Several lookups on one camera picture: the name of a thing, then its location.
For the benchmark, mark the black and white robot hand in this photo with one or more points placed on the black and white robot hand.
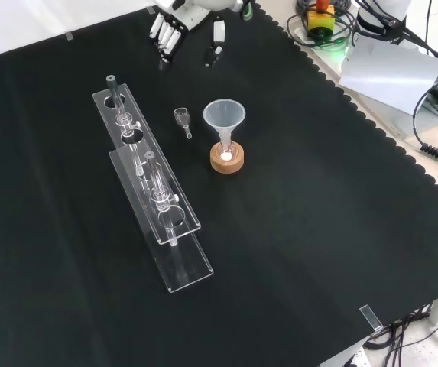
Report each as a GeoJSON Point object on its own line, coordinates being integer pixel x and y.
{"type": "Point", "coordinates": [188, 15]}

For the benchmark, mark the clear plastic funnel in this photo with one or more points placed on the clear plastic funnel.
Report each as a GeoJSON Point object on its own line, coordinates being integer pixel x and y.
{"type": "Point", "coordinates": [224, 114]}

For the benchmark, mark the glass round-bottom flask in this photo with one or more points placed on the glass round-bottom flask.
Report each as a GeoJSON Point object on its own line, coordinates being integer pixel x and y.
{"type": "Point", "coordinates": [228, 151]}

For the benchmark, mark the clear acrylic funnel stand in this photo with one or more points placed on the clear acrylic funnel stand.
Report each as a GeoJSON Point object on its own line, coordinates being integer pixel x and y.
{"type": "Point", "coordinates": [153, 199]}

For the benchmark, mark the clear tape strip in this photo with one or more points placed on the clear tape strip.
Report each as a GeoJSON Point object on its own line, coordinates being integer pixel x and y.
{"type": "Point", "coordinates": [150, 10]}
{"type": "Point", "coordinates": [68, 36]}
{"type": "Point", "coordinates": [370, 317]}

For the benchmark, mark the yellow stop button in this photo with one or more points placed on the yellow stop button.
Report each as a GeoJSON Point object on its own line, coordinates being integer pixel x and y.
{"type": "Point", "coordinates": [320, 21]}

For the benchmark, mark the pale board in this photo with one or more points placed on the pale board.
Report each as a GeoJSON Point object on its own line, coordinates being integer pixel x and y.
{"type": "Point", "coordinates": [390, 72]}

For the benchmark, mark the black table cloth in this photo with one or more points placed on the black table cloth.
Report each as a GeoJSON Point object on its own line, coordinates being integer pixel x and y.
{"type": "Point", "coordinates": [299, 214]}

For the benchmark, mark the white power strip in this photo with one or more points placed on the white power strip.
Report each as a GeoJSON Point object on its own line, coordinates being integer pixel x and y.
{"type": "Point", "coordinates": [356, 357]}

